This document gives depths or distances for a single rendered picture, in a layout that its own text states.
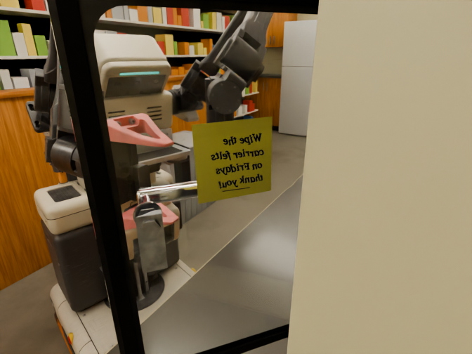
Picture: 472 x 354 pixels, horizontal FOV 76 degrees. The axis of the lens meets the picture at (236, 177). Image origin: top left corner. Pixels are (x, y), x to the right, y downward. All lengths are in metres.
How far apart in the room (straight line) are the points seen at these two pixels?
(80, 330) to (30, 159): 1.12
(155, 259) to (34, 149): 1.97
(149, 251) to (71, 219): 1.06
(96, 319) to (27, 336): 0.56
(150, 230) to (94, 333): 1.25
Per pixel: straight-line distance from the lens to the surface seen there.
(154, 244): 0.28
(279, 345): 0.51
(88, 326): 1.53
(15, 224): 2.29
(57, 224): 1.33
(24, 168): 2.22
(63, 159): 0.47
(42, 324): 2.06
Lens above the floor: 1.34
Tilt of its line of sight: 22 degrees down
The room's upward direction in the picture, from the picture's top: straight up
